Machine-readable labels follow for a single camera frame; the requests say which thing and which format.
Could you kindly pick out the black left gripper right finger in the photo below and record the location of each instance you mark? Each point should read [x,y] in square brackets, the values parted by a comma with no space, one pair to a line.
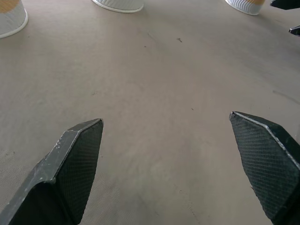
[269,164]

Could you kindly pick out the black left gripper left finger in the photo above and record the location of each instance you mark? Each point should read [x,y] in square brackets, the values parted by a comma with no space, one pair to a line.
[68,168]

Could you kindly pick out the white ribbed paper cup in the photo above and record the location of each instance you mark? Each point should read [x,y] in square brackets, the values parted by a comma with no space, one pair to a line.
[246,5]
[10,17]
[119,4]

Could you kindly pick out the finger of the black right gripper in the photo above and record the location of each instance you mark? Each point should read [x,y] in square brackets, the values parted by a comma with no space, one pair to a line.
[284,4]
[295,30]

